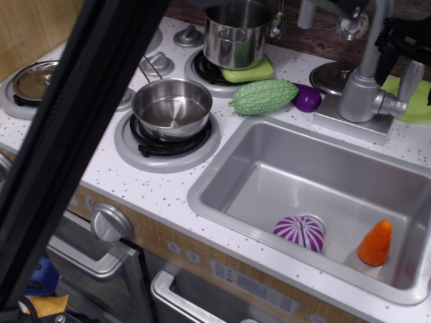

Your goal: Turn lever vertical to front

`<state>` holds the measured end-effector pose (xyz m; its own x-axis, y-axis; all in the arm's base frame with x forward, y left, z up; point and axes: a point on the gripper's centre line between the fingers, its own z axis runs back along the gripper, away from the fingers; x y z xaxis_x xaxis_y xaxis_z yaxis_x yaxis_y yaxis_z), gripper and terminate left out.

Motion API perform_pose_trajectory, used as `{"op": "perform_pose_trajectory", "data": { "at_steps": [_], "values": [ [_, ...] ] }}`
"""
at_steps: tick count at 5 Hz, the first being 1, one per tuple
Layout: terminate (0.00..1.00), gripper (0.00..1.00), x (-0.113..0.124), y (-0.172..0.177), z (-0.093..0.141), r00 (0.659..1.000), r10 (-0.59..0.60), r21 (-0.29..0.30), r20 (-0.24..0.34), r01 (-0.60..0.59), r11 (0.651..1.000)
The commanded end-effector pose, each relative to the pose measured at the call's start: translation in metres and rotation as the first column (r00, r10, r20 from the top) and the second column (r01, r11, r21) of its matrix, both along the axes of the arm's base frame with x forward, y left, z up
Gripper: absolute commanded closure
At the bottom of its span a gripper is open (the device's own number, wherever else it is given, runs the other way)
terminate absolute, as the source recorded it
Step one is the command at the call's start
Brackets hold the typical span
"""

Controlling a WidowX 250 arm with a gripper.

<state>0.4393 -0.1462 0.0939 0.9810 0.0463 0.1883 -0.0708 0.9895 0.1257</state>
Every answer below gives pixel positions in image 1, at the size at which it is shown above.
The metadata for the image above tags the purple eggplant toy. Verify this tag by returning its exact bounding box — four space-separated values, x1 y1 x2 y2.
293 83 323 113

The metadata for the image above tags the hanging crystal pendant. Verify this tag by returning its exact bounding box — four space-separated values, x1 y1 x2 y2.
268 0 287 40

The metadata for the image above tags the green sponge pad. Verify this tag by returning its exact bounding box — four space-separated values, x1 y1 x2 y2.
219 56 275 83

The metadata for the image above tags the green plate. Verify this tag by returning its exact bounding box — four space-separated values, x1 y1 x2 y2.
382 77 430 123

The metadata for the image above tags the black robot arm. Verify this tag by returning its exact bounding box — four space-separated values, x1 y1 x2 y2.
1 1 169 322

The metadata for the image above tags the hanging glass ball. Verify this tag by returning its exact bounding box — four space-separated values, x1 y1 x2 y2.
336 11 369 41

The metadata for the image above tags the black gripper mount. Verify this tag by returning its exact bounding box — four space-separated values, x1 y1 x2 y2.
374 15 430 85

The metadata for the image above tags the rear stove burner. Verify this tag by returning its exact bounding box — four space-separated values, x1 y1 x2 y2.
184 50 250 98

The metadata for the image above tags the blue object below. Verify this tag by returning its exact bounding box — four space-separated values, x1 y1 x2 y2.
24 256 60 296

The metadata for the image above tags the silver stove knob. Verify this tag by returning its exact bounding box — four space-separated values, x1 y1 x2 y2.
173 25 204 48
139 52 175 77

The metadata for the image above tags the dishwasher door handle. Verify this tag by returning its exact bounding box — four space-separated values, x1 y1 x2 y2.
151 270 238 322

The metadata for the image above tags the green bitter melon toy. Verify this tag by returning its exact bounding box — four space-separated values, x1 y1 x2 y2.
228 79 299 116

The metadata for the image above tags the silver faucet lever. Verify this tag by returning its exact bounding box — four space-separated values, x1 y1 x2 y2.
378 61 425 118

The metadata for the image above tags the silver oven dial knob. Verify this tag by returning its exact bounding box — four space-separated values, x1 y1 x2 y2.
90 203 133 243

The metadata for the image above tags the steel pot lid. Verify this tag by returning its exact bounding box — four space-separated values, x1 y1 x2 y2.
309 62 356 96
12 61 59 102

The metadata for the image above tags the silver stove knob rear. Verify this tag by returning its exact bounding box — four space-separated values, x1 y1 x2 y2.
173 25 204 48

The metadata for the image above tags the tall steel pot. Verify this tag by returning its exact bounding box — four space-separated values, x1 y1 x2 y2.
203 1 272 70

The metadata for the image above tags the steel pot lid right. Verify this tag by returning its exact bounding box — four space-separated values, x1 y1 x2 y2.
309 62 356 96

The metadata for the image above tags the orange carrot toy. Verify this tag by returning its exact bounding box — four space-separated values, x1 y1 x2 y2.
358 220 393 266

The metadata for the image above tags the purple striped garlic toy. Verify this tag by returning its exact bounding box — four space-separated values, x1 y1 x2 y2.
273 216 325 253

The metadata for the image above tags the grey toy sink basin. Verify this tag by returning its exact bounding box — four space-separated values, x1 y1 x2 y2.
187 116 430 306

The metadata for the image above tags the small steel saucepan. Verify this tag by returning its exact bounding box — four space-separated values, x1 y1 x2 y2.
131 57 213 142

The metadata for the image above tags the yellow cloth piece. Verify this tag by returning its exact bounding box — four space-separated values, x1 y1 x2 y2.
30 294 69 318

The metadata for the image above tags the front stove burner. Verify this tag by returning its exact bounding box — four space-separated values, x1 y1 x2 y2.
114 112 221 174

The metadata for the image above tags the silver stove knob middle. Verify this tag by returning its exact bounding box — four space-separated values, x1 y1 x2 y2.
139 52 175 77

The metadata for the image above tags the silver toy faucet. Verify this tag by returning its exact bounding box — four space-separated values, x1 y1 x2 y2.
312 0 426 146

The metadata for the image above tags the steel pot lid left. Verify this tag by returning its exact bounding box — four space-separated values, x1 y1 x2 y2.
12 61 59 102

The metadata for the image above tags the oven door handle left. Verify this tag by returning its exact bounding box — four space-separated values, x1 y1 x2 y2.
46 211 142 283

